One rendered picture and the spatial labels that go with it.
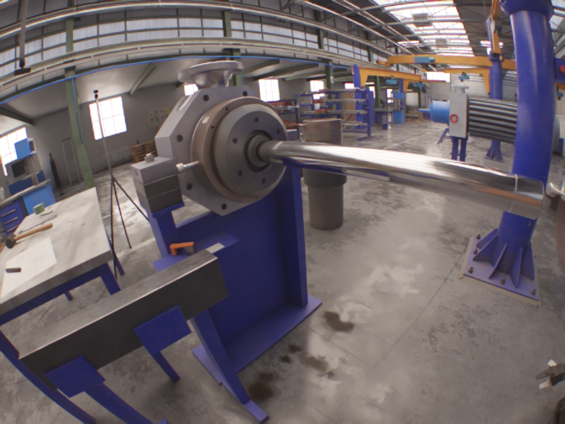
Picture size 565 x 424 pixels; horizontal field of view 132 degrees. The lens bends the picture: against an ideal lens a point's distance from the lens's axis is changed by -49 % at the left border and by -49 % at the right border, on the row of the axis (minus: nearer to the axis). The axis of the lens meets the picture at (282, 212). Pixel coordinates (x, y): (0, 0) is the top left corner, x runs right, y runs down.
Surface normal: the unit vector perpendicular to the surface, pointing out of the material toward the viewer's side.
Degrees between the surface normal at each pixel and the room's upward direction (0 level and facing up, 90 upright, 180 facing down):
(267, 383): 0
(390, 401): 0
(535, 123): 90
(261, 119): 90
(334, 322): 0
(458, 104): 90
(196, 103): 90
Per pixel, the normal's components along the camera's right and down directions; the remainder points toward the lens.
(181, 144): 0.70, 0.23
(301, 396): -0.10, -0.91
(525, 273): -0.93, 0.22
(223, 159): 0.17, 0.39
